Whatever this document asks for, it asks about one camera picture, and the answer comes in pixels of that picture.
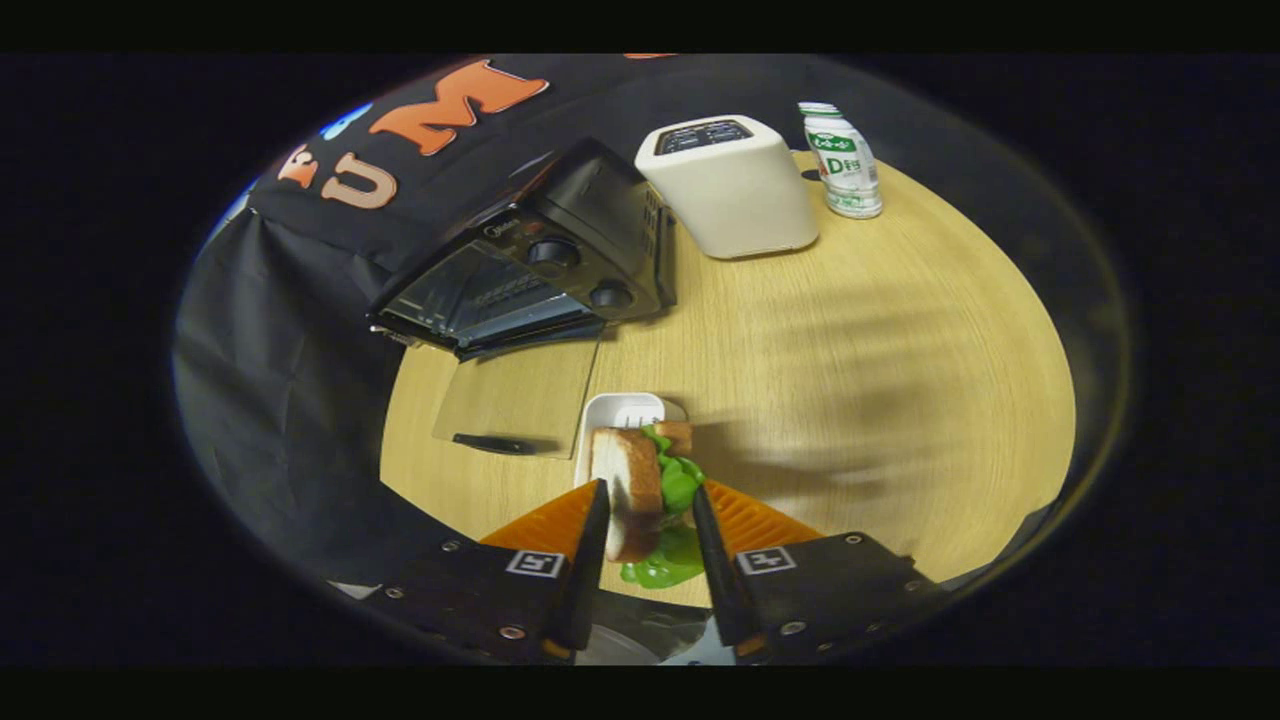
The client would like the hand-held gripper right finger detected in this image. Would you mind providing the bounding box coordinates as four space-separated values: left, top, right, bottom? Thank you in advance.
691 479 948 665

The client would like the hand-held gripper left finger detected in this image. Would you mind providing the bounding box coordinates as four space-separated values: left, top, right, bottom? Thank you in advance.
370 479 611 665

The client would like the white green-label drink bottle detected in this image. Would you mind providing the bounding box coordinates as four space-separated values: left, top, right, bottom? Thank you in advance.
798 101 884 220

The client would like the white pop-up toaster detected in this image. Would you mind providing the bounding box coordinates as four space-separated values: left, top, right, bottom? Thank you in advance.
635 115 821 261

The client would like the black toaster oven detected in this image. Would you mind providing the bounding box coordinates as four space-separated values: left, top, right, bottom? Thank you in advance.
366 138 679 461

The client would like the white rectangular tray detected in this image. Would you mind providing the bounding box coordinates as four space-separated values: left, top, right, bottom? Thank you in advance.
573 392 689 491

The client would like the toy sandwich with lettuce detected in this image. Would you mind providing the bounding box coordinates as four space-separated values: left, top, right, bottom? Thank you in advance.
590 420 707 590

